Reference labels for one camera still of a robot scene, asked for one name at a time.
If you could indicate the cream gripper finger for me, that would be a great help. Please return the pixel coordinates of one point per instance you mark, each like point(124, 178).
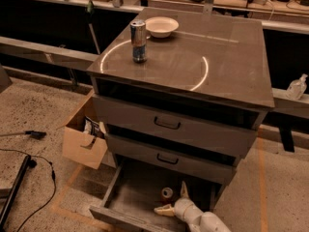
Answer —
point(166, 210)
point(184, 191)

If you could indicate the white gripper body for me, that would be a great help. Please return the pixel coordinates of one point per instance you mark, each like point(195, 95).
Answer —
point(183, 209)

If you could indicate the orange soda can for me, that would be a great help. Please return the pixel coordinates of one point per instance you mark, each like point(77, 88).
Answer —
point(166, 195)

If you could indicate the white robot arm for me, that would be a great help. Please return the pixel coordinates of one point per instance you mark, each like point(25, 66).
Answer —
point(208, 222)

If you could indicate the grey open bottom drawer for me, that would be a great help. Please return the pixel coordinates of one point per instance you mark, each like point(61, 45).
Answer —
point(135, 191)

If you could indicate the grey middle drawer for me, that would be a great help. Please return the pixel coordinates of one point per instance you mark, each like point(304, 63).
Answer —
point(201, 168)

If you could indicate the grey top drawer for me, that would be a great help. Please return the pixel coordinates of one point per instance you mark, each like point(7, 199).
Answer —
point(202, 134)

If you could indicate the grey drawer cabinet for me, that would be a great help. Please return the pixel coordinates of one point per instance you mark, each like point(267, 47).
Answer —
point(212, 68)

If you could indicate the silver blue energy can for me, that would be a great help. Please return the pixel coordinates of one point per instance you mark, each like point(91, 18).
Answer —
point(138, 40)

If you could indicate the cardboard box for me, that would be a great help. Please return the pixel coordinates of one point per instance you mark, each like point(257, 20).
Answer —
point(78, 145)

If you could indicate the black bar on floor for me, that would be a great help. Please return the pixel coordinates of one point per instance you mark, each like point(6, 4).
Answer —
point(9, 194)

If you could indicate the black-tipped tool on floor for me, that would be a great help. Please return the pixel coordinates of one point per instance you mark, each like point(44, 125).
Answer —
point(32, 133)

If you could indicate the clear plastic bottle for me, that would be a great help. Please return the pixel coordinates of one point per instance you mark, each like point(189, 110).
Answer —
point(297, 88)

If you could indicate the white bowl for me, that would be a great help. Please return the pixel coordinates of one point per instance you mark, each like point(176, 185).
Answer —
point(161, 27)

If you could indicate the green-handled tool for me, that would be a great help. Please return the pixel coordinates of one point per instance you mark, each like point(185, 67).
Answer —
point(90, 9)

